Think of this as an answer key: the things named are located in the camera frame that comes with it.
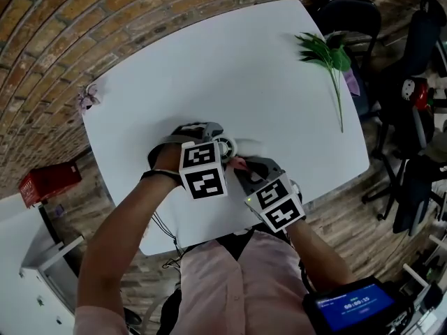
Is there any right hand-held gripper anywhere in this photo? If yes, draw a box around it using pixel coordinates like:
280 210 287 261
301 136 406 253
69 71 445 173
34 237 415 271
233 156 305 232

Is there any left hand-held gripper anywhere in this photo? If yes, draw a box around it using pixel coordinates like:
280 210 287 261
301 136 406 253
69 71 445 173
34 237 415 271
166 120 229 200

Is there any person's right forearm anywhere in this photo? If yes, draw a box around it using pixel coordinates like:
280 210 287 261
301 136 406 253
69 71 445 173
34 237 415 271
285 217 358 288

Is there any person's left forearm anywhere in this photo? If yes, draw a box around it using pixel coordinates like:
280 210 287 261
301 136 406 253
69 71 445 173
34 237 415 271
75 171 186 311

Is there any person's left hand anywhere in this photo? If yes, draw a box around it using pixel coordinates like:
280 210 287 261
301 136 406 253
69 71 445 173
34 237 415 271
147 142 183 179

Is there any person's pink shirt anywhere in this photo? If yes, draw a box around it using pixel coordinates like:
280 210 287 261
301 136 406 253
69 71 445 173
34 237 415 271
73 229 317 335

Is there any black device with blue screen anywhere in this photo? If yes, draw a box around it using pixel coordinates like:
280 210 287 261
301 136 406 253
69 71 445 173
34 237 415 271
301 276 402 335

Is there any black wheeled office chair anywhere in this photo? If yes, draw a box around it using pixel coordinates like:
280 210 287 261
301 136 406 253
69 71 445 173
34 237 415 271
361 151 447 237

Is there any pale pink artificial flower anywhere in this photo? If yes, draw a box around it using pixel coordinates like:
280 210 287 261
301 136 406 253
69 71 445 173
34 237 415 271
76 83 102 111

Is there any purple artificial flower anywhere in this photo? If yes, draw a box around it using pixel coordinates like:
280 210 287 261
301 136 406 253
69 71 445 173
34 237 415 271
343 68 362 96

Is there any red box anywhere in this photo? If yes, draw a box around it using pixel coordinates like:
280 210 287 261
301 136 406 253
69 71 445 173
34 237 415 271
18 161 83 209

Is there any green artificial leaf sprig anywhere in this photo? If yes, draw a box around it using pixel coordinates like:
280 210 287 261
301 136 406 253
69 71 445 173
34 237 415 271
294 31 352 134

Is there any red and white toy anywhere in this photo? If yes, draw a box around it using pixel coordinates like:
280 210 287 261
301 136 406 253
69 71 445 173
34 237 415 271
400 76 434 113

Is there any white cabinet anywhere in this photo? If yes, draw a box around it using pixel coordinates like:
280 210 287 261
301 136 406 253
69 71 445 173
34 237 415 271
0 193 85 335

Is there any dark blue high-back chair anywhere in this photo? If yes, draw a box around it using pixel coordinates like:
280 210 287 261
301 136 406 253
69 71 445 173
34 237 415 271
393 0 447 82

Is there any black wrist strap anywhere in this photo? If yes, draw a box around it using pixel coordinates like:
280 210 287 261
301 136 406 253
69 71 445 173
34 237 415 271
140 169 185 189

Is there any thin black cable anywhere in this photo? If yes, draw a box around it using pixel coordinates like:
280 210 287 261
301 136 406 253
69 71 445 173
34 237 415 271
150 210 186 275

